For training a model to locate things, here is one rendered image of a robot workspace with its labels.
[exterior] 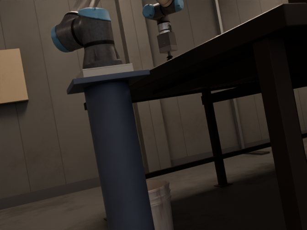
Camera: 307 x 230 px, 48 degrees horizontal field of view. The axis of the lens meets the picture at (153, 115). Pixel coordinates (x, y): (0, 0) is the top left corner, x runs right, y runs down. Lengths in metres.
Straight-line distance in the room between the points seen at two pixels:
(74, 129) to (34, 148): 0.50
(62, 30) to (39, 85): 2.91
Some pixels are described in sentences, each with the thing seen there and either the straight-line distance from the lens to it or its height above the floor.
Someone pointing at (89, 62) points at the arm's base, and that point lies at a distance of 1.28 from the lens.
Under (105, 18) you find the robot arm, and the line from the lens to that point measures 1.32.
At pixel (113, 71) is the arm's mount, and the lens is 1.25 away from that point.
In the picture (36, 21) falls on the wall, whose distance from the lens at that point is 4.47.
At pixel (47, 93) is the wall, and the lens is 4.28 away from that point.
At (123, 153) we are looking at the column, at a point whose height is 0.59.
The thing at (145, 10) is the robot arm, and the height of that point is 1.27.
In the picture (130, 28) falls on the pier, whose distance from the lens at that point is 4.42.
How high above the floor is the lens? 0.69
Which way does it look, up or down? 1 degrees up
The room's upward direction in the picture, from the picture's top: 10 degrees counter-clockwise
